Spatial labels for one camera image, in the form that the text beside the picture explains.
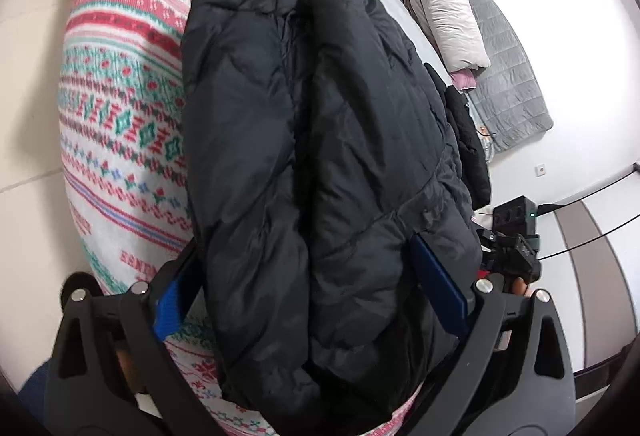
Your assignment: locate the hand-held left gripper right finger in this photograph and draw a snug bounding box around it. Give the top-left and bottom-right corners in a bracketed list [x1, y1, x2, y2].
[407, 233, 577, 436]

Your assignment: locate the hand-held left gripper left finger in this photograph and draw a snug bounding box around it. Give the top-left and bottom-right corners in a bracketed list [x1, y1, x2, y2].
[44, 239, 223, 436]

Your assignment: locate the black quilted jacket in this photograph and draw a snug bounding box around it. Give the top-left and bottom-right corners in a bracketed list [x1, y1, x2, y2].
[180, 0, 483, 424]

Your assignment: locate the black garment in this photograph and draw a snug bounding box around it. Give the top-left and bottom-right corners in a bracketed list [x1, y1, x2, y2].
[424, 61, 493, 209]

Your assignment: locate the grey quilted blanket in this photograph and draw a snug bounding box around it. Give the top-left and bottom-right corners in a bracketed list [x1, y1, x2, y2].
[432, 0, 555, 153]

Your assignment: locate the pink cloth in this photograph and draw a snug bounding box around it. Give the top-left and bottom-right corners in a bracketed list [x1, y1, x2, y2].
[447, 69, 478, 90]

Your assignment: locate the person's leg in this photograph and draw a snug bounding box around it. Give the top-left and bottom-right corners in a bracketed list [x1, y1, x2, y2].
[17, 358, 51, 397]

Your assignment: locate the printed knit-pattern blanket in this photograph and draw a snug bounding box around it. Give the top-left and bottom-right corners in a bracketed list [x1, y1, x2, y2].
[56, 0, 426, 436]

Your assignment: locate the beige puffer jacket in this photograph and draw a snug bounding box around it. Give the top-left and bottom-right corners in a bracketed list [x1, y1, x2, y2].
[402, 0, 492, 74]

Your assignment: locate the black cable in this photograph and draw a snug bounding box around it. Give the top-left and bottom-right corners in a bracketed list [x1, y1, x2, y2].
[537, 163, 640, 217]
[539, 215, 640, 262]

